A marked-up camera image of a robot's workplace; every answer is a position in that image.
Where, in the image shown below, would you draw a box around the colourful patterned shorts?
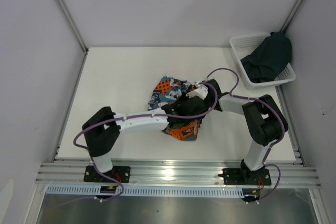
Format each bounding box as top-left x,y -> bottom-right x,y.
148,76 -> 202,141

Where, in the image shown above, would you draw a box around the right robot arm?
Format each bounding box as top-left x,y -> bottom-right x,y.
205,79 -> 288,184

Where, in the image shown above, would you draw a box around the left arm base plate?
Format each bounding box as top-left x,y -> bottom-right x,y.
83,166 -> 131,183

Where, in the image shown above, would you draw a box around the dark green shorts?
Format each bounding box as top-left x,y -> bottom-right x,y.
241,32 -> 292,83

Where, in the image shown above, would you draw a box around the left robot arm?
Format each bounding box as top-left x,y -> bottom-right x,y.
82,97 -> 208,182

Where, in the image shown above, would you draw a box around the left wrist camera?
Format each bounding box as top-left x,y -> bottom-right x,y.
186,86 -> 208,100

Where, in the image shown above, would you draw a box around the slotted cable duct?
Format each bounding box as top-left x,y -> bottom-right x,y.
45,184 -> 244,198

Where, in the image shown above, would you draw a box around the white plastic basket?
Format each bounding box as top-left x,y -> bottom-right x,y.
229,31 -> 296,90

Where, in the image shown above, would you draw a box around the aluminium rail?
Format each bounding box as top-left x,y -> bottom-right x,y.
35,159 -> 321,189

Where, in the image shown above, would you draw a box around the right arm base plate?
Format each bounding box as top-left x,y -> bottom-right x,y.
217,168 -> 271,186

